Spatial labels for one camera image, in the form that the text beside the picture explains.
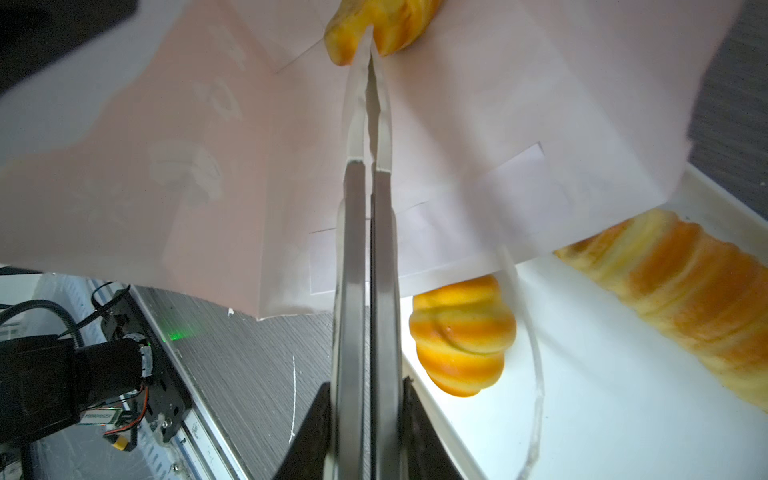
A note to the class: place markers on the white plastic tray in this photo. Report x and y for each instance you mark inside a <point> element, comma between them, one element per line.
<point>590,391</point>

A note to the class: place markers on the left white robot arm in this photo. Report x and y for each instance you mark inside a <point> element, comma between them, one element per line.
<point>52,382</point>

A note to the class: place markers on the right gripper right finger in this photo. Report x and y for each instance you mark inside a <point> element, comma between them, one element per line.
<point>386,365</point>

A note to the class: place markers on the long ridged fake loaf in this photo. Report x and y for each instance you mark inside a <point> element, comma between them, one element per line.
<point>705,294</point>

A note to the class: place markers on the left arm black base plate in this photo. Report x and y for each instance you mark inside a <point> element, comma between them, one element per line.
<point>169,399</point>

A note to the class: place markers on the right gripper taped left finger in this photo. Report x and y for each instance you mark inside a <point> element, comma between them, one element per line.
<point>345,458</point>

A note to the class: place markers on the red white paper bag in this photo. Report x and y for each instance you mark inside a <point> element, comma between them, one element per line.
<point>198,146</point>

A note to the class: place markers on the round yellow fake bun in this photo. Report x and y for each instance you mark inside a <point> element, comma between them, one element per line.
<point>462,332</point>

